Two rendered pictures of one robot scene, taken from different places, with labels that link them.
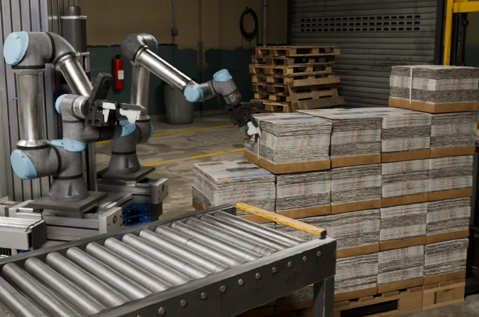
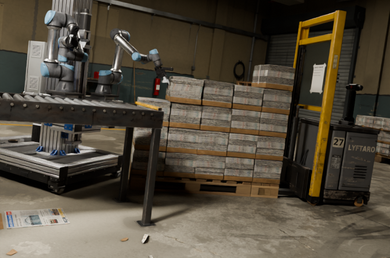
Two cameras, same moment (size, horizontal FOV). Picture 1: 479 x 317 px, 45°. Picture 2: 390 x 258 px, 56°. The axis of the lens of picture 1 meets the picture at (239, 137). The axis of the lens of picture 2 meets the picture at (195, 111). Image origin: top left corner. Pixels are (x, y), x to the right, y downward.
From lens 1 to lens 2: 122 cm
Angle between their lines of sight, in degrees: 11
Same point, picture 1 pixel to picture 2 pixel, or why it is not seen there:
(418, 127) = (255, 93)
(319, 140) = (196, 88)
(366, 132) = (224, 90)
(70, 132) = (61, 51)
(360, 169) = (219, 109)
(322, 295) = (153, 137)
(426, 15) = (343, 73)
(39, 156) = (51, 66)
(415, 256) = (248, 164)
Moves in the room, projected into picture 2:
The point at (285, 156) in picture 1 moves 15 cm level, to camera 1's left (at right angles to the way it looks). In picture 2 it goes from (176, 93) to (161, 91)
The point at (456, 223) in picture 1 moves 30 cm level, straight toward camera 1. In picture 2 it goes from (275, 151) to (264, 154)
